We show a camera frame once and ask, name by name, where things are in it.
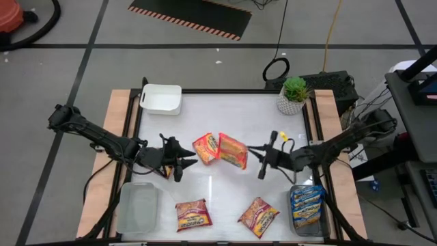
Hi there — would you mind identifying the black vacuum hose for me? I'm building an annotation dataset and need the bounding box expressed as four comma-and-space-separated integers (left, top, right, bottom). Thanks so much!
0, 0, 61, 52

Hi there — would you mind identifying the black hanging cable with coil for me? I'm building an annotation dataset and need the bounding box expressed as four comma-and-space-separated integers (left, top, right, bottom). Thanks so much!
262, 0, 291, 83

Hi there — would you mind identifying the black floor cable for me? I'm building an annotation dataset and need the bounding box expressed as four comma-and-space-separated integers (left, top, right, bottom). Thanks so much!
358, 194, 437, 243

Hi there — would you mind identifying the clear plastic bin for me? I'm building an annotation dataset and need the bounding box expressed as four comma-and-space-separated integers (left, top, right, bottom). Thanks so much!
116, 181, 160, 235

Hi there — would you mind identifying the black metal table frame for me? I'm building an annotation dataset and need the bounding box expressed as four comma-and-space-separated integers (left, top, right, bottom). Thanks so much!
105, 77, 342, 246

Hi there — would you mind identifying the dark screen on desk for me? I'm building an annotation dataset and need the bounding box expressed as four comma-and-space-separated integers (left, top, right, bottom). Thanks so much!
406, 71, 437, 106

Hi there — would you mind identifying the yellow hanging cable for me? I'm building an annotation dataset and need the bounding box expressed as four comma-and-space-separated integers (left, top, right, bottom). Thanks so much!
322, 0, 343, 73

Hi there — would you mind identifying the black hazard-striped floor mat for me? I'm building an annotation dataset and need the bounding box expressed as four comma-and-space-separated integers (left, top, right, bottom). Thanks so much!
128, 0, 253, 42

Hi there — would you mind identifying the white paper sheet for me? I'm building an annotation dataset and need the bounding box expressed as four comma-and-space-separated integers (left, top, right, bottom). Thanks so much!
348, 146, 369, 164

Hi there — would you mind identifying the orange shop vacuum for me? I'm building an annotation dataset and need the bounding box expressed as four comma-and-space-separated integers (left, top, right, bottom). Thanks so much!
0, 0, 39, 35

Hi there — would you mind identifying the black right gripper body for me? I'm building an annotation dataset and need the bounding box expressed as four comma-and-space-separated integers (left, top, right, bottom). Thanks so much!
257, 130, 305, 180

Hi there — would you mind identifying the black computer case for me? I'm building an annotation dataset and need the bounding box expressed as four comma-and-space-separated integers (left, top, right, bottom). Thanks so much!
264, 70, 360, 115

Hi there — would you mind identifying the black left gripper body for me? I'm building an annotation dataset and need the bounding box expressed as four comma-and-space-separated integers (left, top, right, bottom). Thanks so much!
137, 135, 182, 184

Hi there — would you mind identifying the dark keyboard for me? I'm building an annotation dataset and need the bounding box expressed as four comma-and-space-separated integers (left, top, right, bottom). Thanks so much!
419, 169, 437, 209

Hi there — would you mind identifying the grey desk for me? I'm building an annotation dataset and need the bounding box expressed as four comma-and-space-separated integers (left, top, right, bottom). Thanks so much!
384, 71, 437, 165

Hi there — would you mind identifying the light wooden side board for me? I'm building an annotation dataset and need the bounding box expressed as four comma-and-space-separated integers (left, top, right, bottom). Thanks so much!
312, 89, 368, 240
76, 89, 141, 238

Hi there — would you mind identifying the orange Maruchan ramen pack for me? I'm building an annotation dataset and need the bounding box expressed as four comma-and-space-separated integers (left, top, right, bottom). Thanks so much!
191, 132, 220, 165
217, 132, 249, 171

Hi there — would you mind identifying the dark grey plastic bin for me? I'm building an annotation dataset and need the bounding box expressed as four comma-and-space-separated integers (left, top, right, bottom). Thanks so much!
289, 184, 332, 238

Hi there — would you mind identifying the white plastic bin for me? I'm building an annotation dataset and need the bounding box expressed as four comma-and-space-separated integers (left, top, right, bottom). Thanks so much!
139, 83, 183, 116

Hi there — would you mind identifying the black diagonal post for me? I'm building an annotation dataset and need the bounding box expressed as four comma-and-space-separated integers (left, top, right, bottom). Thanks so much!
397, 44, 437, 83

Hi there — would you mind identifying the green plant in white pot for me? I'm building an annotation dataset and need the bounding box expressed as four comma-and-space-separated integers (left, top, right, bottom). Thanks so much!
277, 76, 311, 116

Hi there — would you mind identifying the white round object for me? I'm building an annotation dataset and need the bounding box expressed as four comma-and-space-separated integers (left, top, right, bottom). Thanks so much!
389, 59, 437, 74

